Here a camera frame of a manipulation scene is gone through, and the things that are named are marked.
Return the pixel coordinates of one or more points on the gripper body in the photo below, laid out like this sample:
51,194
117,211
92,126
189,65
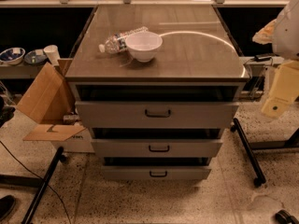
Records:
287,32

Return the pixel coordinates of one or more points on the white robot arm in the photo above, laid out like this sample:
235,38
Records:
286,32

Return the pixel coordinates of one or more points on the grey drawer cabinet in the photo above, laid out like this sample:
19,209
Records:
196,63

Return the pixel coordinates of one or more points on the middle grey drawer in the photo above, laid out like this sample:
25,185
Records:
150,148

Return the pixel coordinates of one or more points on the grey drawer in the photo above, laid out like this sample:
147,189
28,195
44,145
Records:
154,115
150,148
155,172

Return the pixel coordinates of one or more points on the bottom grey drawer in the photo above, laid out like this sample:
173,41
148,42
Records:
155,172

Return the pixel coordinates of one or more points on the top grey drawer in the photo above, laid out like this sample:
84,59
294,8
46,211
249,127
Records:
154,115

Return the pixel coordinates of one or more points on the open cardboard box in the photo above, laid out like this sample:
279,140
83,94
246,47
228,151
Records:
49,102

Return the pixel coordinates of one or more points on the black power adapter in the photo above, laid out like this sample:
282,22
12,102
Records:
263,57

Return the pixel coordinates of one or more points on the right black stand leg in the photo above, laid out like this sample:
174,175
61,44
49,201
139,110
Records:
260,178

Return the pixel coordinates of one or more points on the black stand leg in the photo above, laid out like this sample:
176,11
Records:
260,178
42,184

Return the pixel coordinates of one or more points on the black caster wheel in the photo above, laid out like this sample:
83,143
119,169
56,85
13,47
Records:
283,217

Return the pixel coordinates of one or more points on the white bowl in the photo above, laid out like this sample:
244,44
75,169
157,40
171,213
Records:
143,46

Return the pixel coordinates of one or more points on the clear plastic water bottle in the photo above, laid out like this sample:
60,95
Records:
116,43

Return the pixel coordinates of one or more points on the left black stand leg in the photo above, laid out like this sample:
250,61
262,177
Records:
42,184

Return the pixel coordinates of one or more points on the white paper cup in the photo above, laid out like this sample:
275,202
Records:
52,53

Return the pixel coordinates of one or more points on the dark blue plate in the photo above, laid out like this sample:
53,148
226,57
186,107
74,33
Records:
36,57

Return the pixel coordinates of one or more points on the blue patterned bowl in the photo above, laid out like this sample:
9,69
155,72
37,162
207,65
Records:
12,56

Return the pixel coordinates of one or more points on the black shoe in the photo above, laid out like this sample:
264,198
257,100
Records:
6,205

